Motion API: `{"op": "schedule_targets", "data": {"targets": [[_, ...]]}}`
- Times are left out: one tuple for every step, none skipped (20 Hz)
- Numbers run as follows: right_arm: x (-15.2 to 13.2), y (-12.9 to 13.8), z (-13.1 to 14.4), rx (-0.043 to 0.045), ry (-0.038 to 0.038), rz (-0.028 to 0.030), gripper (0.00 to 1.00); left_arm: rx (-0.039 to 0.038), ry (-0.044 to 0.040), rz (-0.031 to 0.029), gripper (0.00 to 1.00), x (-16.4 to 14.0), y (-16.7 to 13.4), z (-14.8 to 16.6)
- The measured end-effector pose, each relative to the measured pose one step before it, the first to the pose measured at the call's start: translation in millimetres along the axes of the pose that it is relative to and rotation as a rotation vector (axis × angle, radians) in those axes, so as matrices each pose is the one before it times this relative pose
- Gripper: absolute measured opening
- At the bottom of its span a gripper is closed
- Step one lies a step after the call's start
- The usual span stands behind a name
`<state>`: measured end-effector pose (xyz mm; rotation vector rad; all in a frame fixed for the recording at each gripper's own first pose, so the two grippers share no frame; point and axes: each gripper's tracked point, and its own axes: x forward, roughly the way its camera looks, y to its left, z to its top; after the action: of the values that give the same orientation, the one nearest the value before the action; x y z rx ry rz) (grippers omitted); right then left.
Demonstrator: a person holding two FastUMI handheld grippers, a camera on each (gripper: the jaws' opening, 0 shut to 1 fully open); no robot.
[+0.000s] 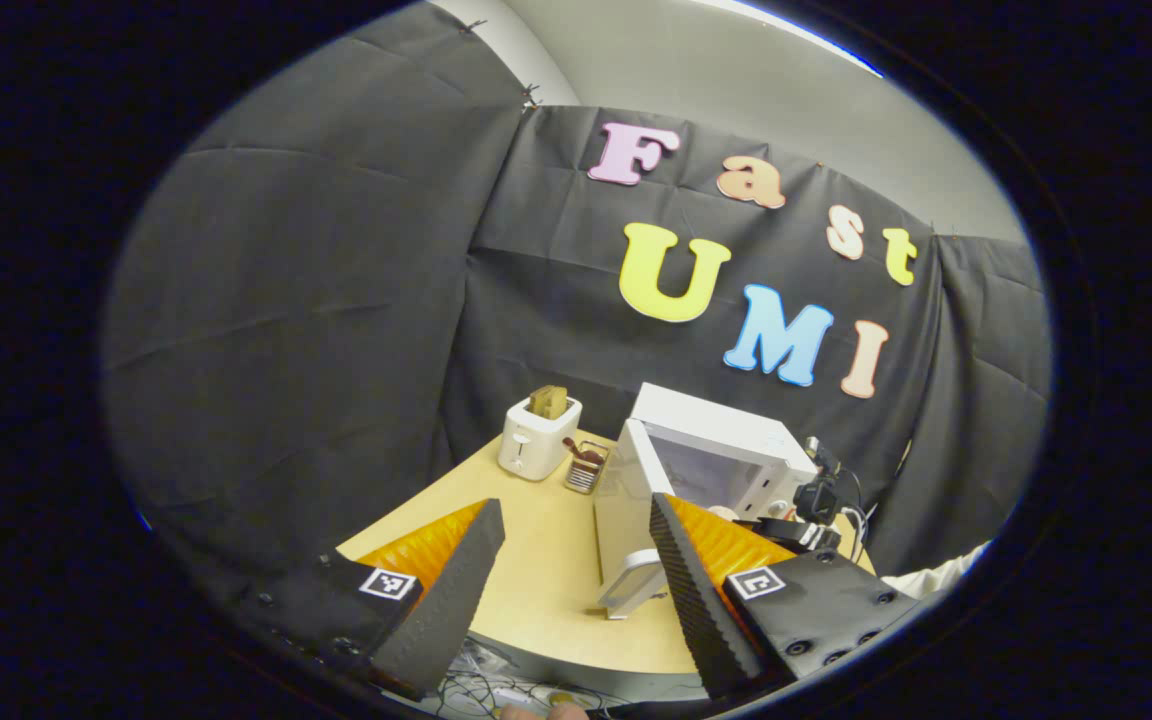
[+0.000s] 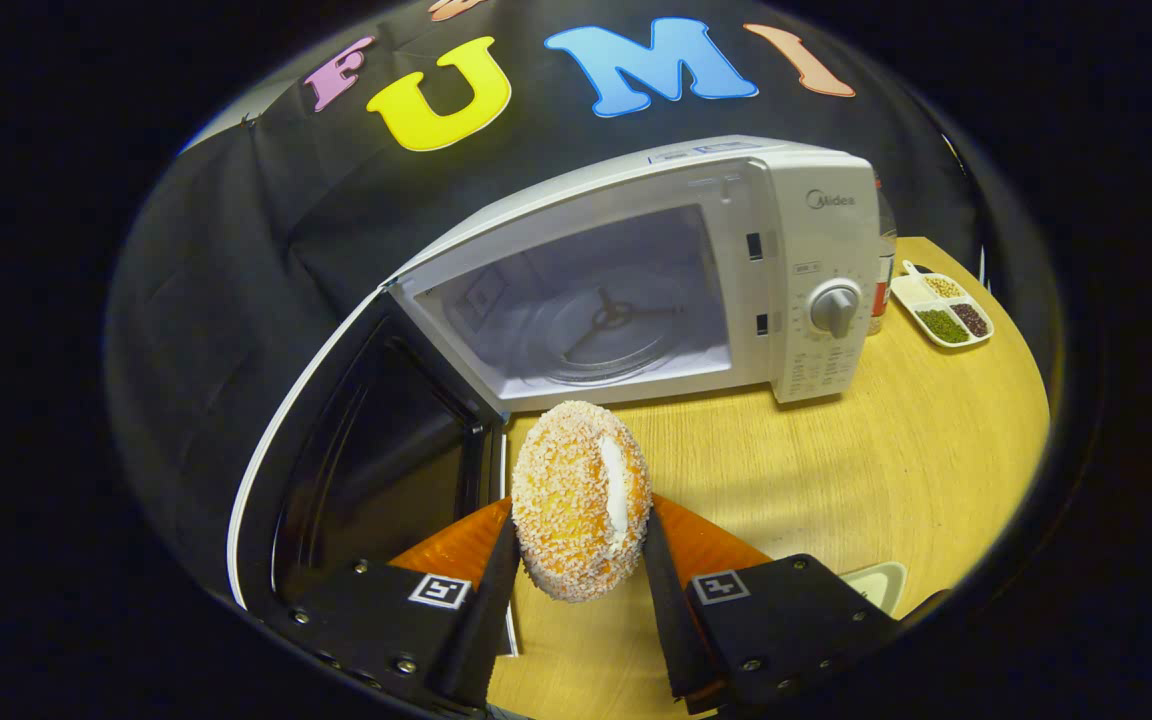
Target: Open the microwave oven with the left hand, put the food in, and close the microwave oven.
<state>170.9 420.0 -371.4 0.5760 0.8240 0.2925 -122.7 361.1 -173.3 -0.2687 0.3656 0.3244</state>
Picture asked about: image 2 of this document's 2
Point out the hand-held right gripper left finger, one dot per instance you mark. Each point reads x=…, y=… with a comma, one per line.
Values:
x=481, y=620

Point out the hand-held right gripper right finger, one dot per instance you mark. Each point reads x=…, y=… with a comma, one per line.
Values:
x=671, y=620

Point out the sugar-coated cream bread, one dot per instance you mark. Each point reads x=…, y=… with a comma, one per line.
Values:
x=566, y=500

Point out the white microwave oven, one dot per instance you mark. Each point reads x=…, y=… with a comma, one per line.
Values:
x=816, y=250

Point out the glass microwave turntable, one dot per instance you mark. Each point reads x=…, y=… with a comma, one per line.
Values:
x=626, y=345

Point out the small white rectangular plate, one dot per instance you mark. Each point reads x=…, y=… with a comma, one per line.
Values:
x=881, y=583

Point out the white divided tray of beans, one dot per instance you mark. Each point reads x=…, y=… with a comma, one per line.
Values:
x=941, y=305

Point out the clear bottle with red label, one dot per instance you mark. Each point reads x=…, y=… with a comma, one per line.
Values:
x=884, y=260

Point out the black backdrop cloth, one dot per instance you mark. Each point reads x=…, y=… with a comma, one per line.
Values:
x=236, y=250

